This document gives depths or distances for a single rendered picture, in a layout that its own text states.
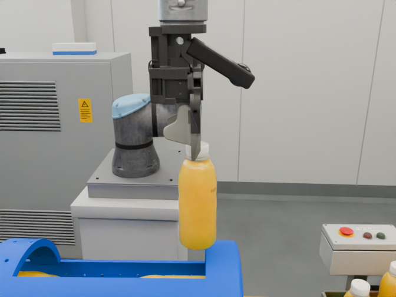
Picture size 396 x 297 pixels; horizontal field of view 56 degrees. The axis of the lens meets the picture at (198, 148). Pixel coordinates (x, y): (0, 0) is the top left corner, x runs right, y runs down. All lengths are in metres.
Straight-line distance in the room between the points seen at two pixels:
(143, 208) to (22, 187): 1.68
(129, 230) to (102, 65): 1.30
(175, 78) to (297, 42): 2.92
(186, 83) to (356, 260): 0.72
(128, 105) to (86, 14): 2.56
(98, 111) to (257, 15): 1.72
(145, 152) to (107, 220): 0.23
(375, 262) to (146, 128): 0.72
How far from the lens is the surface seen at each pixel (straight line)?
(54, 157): 2.48
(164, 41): 0.58
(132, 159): 1.11
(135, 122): 1.08
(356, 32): 3.57
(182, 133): 0.58
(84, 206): 1.11
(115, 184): 1.11
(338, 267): 1.10
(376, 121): 3.77
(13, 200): 2.74
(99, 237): 1.17
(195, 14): 0.56
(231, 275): 0.69
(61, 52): 2.47
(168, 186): 1.08
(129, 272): 0.94
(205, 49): 0.57
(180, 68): 0.56
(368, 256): 1.11
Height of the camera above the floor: 1.64
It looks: 19 degrees down
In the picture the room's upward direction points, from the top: straight up
